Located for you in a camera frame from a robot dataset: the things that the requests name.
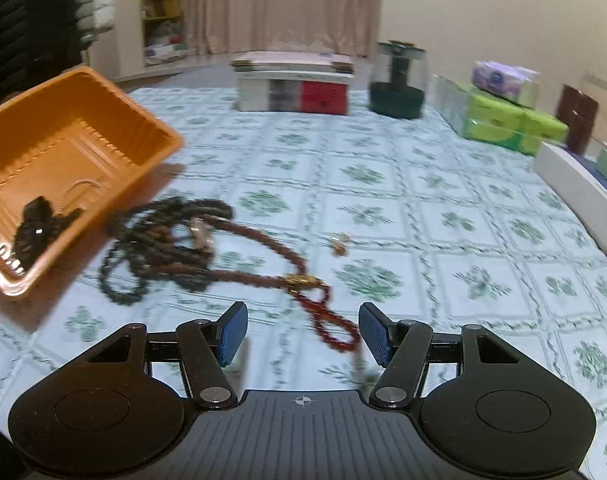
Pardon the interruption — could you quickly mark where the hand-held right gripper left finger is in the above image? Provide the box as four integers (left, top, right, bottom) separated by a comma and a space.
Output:
58, 301, 249, 411

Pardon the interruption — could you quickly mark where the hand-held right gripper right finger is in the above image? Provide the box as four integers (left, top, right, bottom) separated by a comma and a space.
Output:
358, 301, 541, 409

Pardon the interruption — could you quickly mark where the brown bead necklace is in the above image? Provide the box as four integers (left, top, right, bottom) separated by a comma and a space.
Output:
183, 214, 307, 286

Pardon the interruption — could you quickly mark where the dark bead necklace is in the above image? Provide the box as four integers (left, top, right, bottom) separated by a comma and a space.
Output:
98, 196, 235, 307

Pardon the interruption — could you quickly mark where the white pearl necklace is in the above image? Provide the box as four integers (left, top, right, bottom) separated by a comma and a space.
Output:
58, 179, 111, 221

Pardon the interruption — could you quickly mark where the black wristwatch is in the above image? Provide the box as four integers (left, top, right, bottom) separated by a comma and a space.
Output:
12, 210, 84, 267

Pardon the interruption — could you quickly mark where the orange plastic tray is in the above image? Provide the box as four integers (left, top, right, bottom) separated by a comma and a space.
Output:
0, 65, 186, 297

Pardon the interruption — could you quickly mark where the floral checked tablecloth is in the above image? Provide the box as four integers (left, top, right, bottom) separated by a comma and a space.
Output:
0, 85, 607, 480

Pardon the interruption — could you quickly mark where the dark green glass jar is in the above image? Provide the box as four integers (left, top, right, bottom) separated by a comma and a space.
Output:
369, 39, 428, 120

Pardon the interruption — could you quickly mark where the white and red box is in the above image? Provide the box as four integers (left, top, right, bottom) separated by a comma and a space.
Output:
234, 71, 350, 116

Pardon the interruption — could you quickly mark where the green tissue pack bundle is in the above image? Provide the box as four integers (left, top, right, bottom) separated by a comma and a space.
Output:
430, 74, 570, 157

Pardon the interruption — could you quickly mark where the long white box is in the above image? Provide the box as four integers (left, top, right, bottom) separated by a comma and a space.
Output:
533, 141, 607, 261

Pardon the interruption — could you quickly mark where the thin white book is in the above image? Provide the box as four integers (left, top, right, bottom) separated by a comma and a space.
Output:
233, 64, 357, 77

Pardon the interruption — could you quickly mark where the dark blue box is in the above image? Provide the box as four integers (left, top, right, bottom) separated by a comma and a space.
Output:
571, 152, 607, 196

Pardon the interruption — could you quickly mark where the purple tissue pack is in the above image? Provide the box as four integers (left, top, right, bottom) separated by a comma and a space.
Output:
472, 60, 541, 109

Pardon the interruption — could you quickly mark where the brown wooden canister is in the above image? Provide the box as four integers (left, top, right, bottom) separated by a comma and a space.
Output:
555, 84, 600, 155

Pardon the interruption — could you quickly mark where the white plastic bag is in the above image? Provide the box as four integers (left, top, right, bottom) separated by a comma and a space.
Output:
143, 20, 186, 66

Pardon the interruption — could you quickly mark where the beige curtain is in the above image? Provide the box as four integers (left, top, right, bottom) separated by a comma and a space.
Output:
180, 0, 387, 58

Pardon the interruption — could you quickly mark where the white grey down jacket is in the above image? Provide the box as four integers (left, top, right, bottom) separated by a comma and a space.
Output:
66, 0, 116, 51

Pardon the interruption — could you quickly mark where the black down jacket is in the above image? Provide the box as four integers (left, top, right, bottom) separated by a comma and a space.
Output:
0, 0, 91, 111

